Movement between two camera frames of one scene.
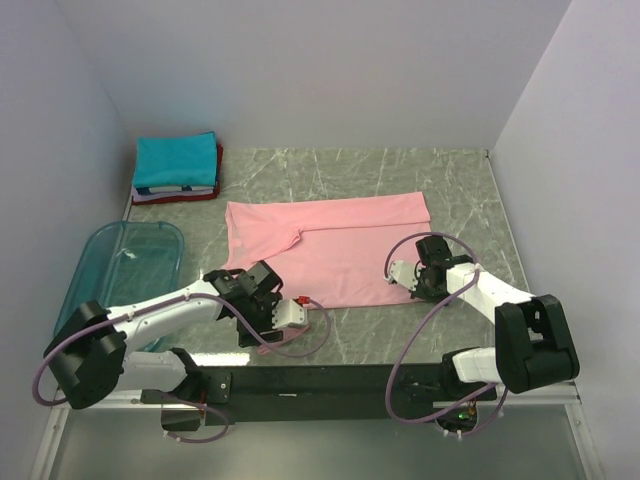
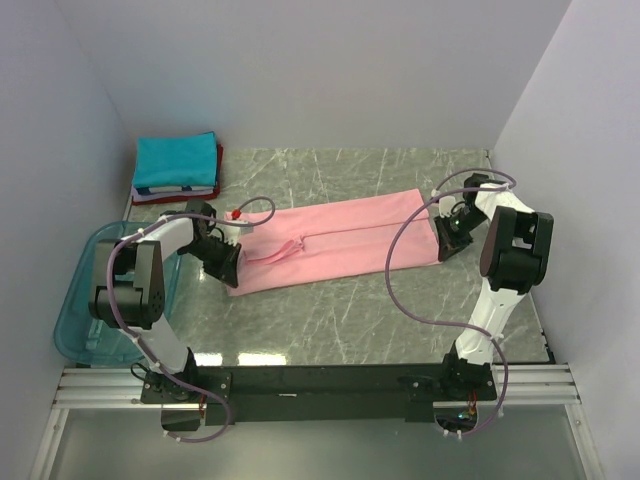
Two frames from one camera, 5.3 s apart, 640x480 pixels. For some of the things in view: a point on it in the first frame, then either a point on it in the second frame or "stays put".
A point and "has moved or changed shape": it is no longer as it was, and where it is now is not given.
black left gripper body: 259,315 to 217,255
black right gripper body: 424,289 to 456,229
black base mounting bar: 318,394 stays put
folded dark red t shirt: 195,197 stays put
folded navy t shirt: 146,190 stays put
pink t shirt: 329,252 has moved or changed shape
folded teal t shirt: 176,161 stays put
